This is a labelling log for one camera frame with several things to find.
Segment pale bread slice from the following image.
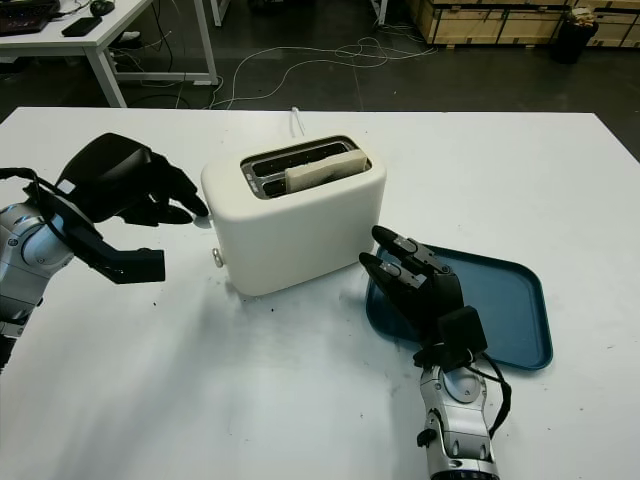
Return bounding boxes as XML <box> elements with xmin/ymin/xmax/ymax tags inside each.
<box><xmin>284</xmin><ymin>152</ymin><xmax>371</xmax><ymax>194</ymax></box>

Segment black laptop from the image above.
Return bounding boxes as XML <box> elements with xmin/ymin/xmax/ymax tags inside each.
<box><xmin>0</xmin><ymin>0</ymin><xmax>61</xmax><ymax>35</ymax></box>

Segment stacked wooden crates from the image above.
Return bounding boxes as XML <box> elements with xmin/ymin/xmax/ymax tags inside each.
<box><xmin>407</xmin><ymin>0</ymin><xmax>640</xmax><ymax>49</ymax></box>

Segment white cable on floor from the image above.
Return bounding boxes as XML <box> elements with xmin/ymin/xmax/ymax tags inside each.
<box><xmin>209</xmin><ymin>35</ymin><xmax>436</xmax><ymax>110</ymax></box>

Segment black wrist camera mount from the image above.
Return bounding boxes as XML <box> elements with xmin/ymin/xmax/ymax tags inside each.
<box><xmin>37</xmin><ymin>184</ymin><xmax>166</xmax><ymax>285</ymax></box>
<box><xmin>437</xmin><ymin>307</ymin><xmax>489</xmax><ymax>372</ymax></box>

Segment white metal table frame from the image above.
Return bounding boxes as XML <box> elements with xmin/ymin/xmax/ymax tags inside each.
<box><xmin>209</xmin><ymin>0</ymin><xmax>389</xmax><ymax>26</ymax></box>

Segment white two-slot toaster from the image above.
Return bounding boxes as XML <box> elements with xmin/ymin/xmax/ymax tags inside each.
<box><xmin>200</xmin><ymin>134</ymin><xmax>389</xmax><ymax>297</ymax></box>

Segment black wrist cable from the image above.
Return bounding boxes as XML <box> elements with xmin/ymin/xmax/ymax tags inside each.
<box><xmin>0</xmin><ymin>167</ymin><xmax>66</xmax><ymax>236</ymax></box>
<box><xmin>469</xmin><ymin>352</ymin><xmax>512</xmax><ymax>446</ymax></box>

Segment black smartphone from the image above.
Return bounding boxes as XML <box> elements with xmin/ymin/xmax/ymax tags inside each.
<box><xmin>60</xmin><ymin>16</ymin><xmax>104</xmax><ymax>38</ymax></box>

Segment white toaster power cord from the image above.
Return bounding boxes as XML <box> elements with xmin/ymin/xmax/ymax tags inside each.
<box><xmin>290</xmin><ymin>106</ymin><xmax>309</xmax><ymax>139</ymax></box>

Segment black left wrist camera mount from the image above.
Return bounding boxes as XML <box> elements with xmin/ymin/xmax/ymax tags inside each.
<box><xmin>37</xmin><ymin>184</ymin><xmax>166</xmax><ymax>285</ymax></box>

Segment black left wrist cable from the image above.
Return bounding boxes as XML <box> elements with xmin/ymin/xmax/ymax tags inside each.
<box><xmin>0</xmin><ymin>167</ymin><xmax>66</xmax><ymax>236</ymax></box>

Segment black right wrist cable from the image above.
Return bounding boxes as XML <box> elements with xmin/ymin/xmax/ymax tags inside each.
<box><xmin>469</xmin><ymin>352</ymin><xmax>512</xmax><ymax>446</ymax></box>

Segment dark blue plastic tray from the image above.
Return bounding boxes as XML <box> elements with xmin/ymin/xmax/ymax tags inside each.
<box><xmin>364</xmin><ymin>243</ymin><xmax>554</xmax><ymax>372</ymax></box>

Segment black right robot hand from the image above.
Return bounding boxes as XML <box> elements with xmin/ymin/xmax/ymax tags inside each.
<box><xmin>358</xmin><ymin>224</ymin><xmax>466</xmax><ymax>346</ymax></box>

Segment black trash bin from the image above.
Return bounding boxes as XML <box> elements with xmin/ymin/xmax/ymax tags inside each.
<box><xmin>552</xmin><ymin>7</ymin><xmax>600</xmax><ymax>65</ymax></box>

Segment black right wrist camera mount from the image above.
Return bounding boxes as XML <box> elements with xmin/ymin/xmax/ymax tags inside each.
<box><xmin>437</xmin><ymin>307</ymin><xmax>489</xmax><ymax>372</ymax></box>

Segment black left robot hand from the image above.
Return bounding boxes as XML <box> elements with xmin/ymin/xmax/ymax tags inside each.
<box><xmin>58</xmin><ymin>132</ymin><xmax>210</xmax><ymax>229</ymax></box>

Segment white office desk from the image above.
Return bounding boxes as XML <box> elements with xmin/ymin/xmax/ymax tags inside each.
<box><xmin>0</xmin><ymin>0</ymin><xmax>221</xmax><ymax>108</ymax></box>

